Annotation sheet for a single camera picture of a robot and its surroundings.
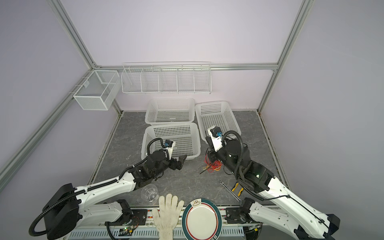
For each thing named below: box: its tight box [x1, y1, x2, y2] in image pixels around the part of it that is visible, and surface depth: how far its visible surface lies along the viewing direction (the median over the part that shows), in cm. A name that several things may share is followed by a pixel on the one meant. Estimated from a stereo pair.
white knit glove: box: [151, 193, 185, 240], surface depth 76 cm
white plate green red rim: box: [181, 198, 223, 240], surface depth 74 cm
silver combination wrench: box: [218, 179, 242, 202], surface depth 83 cm
